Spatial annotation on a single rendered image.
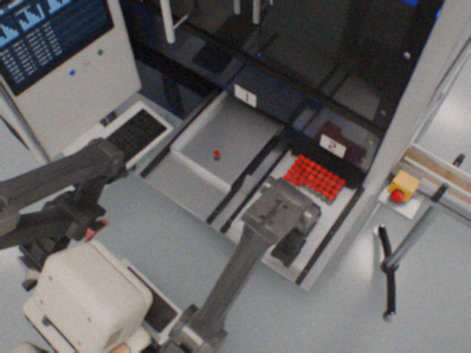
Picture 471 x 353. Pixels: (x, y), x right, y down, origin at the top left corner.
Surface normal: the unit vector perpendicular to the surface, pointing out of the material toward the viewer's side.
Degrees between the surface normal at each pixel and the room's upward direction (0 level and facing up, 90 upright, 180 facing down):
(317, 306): 0
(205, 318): 56
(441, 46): 90
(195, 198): 0
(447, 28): 90
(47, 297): 48
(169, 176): 0
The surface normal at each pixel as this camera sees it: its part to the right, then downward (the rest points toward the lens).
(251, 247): -0.50, 0.32
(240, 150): 0.00, -0.48
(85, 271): 0.44, -0.80
